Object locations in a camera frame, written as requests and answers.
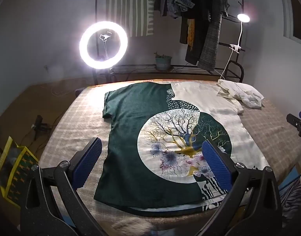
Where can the white clip lamp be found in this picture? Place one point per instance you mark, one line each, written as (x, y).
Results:
(243, 17)

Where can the striped wall hanging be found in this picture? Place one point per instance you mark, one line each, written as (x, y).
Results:
(123, 5)

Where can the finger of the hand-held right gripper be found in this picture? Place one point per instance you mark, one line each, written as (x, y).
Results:
(296, 123)

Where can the grey plaid coat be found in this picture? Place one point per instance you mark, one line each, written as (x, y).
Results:
(211, 44)

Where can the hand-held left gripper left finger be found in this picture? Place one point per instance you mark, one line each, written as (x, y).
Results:
(89, 162)

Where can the window frame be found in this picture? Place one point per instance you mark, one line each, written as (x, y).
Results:
(296, 12)

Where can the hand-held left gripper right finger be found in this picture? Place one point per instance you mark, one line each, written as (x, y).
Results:
(216, 164)

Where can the zebra striped cloth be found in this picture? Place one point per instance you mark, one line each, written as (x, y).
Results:
(295, 196)

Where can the black metal clothes rack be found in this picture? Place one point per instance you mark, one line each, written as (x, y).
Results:
(140, 69)

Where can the phone holder clamp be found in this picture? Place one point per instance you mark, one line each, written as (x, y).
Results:
(105, 36)

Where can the yellow patterned garment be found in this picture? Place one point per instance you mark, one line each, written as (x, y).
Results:
(191, 32)

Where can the green and white printed t-shirt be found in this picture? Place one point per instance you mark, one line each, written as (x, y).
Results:
(125, 127)

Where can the crumpled white cloth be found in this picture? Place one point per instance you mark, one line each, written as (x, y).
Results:
(238, 91)

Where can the dark hanging garment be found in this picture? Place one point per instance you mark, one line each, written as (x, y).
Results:
(202, 0)

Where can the potted plant in teal pot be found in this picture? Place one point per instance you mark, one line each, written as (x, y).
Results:
(163, 62)

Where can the yellow and green patterned bag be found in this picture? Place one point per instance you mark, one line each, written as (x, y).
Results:
(20, 177)

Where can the black metal bed frame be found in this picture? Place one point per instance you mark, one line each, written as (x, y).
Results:
(240, 70)

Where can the beige plaid blanket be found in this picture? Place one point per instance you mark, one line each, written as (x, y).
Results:
(74, 118)

